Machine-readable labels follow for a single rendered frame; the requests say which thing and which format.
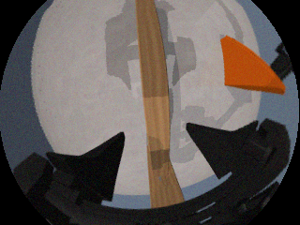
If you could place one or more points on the wooden post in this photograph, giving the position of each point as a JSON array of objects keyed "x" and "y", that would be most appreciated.
[{"x": 166, "y": 191}]

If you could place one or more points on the light wooden plank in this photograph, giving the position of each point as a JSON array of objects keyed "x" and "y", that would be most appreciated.
[{"x": 155, "y": 87}]

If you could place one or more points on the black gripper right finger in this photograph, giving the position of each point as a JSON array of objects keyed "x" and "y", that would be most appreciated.
[{"x": 220, "y": 147}]

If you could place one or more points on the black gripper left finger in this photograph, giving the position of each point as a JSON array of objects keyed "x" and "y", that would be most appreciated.
[{"x": 97, "y": 168}]

